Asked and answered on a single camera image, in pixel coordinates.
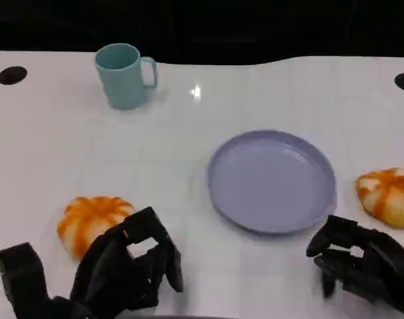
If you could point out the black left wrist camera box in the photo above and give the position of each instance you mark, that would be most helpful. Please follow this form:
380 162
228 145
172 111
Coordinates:
21 279

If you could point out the pale green mug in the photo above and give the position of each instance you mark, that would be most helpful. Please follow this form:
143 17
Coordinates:
120 79

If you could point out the orange and white bread roll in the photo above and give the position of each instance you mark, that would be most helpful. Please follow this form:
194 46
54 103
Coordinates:
388 196
85 216

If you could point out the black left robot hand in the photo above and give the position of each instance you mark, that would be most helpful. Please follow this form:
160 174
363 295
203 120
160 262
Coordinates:
112 266

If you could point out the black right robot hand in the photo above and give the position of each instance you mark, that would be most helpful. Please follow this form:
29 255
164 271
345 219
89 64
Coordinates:
378 266

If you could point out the lilac plate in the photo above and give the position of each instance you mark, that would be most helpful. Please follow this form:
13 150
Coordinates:
271 182

